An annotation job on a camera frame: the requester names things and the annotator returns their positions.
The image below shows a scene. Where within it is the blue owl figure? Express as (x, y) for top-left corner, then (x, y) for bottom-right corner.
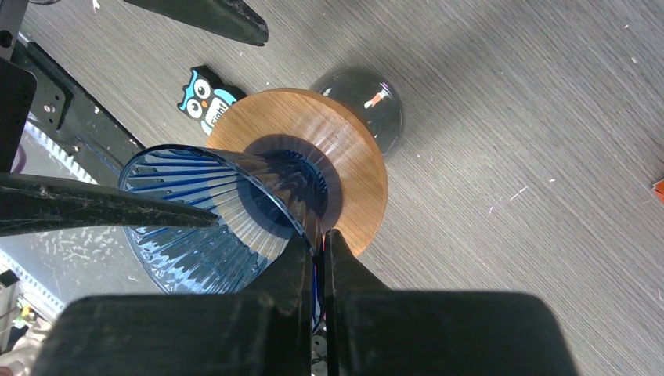
(178, 65), (247, 136)

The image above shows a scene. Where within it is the orange coffee filter box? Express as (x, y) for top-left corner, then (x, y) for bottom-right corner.
(652, 179), (664, 203)

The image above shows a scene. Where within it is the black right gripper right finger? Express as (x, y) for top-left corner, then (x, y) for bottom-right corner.
(324, 230), (578, 375)

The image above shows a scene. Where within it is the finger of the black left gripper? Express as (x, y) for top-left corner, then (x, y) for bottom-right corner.
(1, 172), (218, 237)
(130, 0), (269, 46)

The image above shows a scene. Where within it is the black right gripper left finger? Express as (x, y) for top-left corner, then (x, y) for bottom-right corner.
(33, 236), (313, 375)

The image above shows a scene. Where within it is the blue glass dripper cone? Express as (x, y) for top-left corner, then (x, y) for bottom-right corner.
(118, 144), (328, 294)

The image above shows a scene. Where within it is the smoky glass carafe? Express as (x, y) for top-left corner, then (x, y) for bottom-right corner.
(309, 67), (403, 159)

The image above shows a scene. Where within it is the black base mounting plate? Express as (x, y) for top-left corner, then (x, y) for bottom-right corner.
(11, 38), (143, 188)

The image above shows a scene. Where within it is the light wooden dripper ring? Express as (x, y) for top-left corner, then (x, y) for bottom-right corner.
(205, 87), (390, 259)

